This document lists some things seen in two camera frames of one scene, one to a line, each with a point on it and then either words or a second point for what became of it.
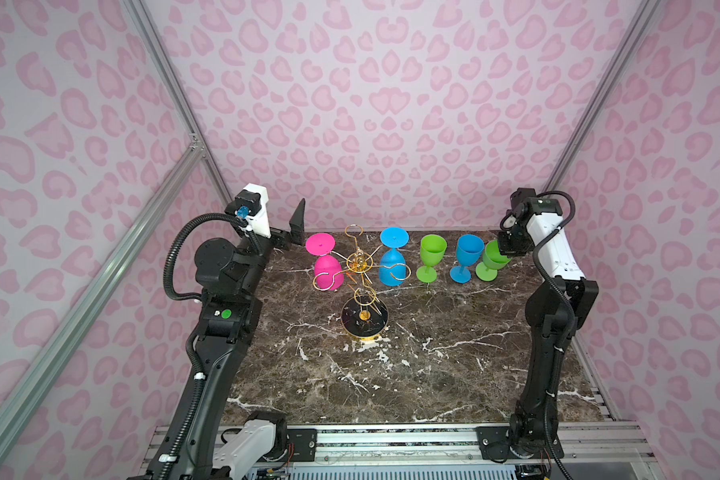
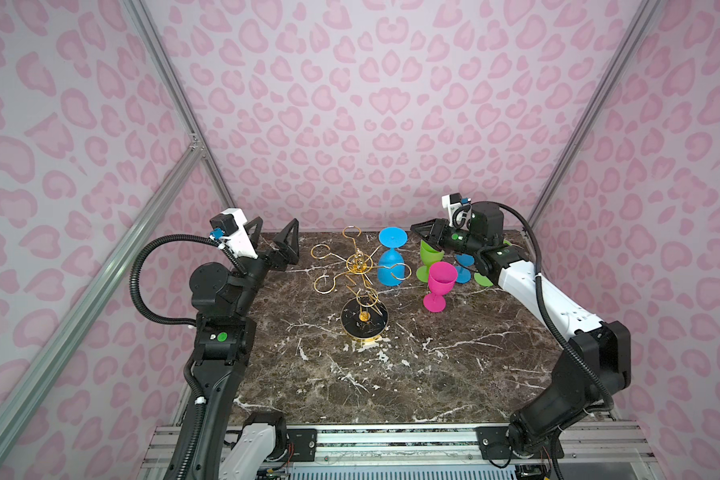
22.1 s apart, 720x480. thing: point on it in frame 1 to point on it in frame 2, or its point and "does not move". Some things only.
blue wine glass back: [392, 262] does not move
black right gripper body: [518, 243] to [454, 239]
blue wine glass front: [469, 249] does not move
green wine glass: [432, 251] does not move
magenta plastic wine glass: [328, 272] to [441, 281]
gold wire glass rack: [364, 315] does not move
